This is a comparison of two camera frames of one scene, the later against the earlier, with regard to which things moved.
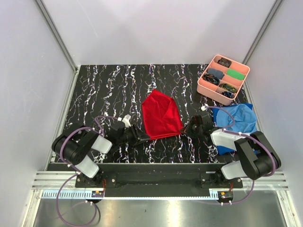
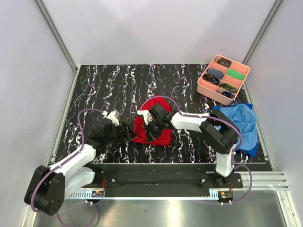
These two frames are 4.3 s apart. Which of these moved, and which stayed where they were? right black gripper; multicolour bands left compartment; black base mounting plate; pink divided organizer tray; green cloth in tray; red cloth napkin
Moved: red cloth napkin; right black gripper
Stayed: black base mounting plate; green cloth in tray; pink divided organizer tray; multicolour bands left compartment
